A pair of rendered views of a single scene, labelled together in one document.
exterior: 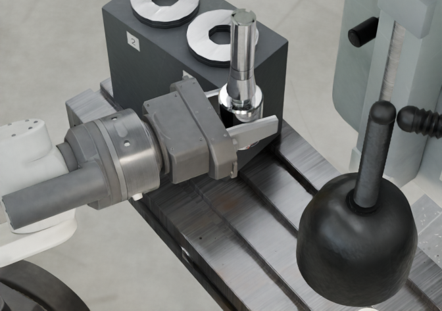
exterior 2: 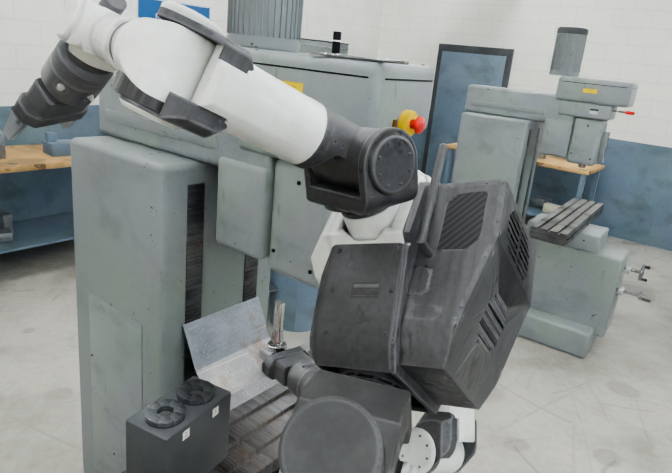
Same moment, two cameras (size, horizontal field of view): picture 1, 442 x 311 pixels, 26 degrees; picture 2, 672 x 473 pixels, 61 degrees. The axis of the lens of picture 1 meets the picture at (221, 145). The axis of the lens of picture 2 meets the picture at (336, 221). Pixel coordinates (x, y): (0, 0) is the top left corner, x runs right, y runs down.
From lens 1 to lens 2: 149 cm
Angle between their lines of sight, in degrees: 87
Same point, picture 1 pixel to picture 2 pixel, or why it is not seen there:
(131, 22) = (180, 426)
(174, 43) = (197, 409)
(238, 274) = not seen: hidden behind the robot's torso
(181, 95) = (279, 358)
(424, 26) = not seen: hidden behind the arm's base
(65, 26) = not seen: outside the picture
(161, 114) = (291, 362)
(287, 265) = (274, 431)
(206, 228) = (258, 459)
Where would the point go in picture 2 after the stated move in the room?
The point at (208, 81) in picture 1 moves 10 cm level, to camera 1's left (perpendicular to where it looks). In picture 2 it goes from (223, 397) to (226, 424)
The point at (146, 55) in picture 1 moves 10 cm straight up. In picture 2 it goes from (192, 433) to (193, 394)
